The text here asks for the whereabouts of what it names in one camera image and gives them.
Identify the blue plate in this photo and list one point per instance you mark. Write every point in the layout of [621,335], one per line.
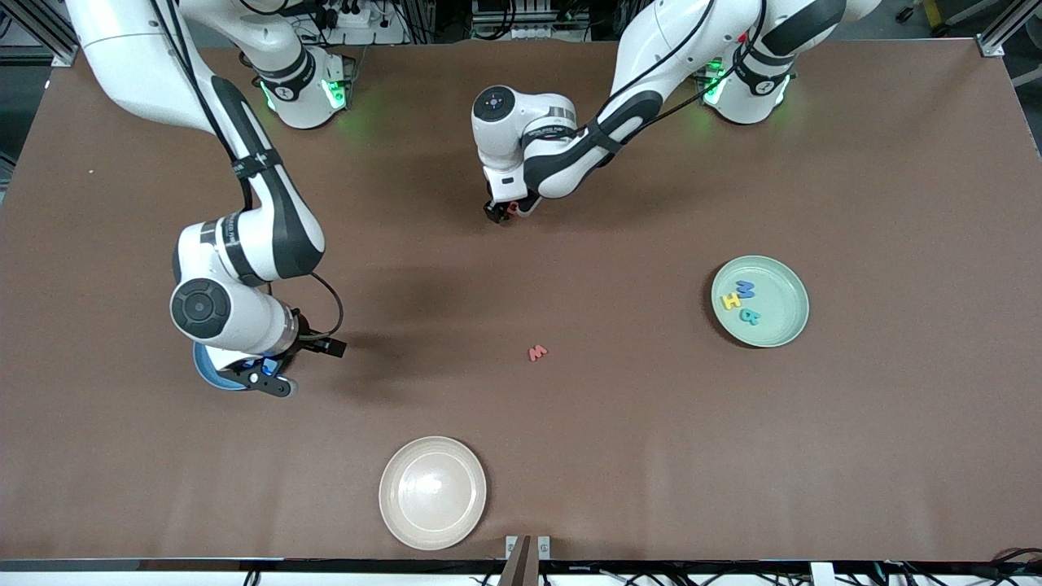
[207,376]

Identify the yellow capital letter H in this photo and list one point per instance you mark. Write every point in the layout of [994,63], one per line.
[731,301]

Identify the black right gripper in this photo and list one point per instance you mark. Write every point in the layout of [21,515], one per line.
[310,340]

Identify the light green plate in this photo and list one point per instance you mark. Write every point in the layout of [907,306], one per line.
[777,321]

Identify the brown table mat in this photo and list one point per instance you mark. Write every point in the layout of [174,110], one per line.
[651,448]

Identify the pink small letter w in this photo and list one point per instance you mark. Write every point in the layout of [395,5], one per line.
[537,352]

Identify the grey electronics rack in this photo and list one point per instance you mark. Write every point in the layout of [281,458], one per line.
[529,20]

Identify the beige plate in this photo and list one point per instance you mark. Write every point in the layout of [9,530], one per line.
[432,492]

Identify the grey metal clamp bracket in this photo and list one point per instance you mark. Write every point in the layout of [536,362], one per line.
[521,570]

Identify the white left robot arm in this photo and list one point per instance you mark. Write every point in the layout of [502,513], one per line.
[692,41]

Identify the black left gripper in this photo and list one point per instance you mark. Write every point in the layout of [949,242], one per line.
[493,212]

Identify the blue capital letter M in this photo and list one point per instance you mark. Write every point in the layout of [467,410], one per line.
[745,289]

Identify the aluminium frame post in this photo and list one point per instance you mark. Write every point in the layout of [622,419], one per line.
[63,57]
[1009,24]

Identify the teal capital letter R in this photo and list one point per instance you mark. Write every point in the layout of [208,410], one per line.
[750,317]

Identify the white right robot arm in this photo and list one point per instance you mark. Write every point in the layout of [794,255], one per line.
[138,57]

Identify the white power strip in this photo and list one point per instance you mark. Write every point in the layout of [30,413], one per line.
[354,15]

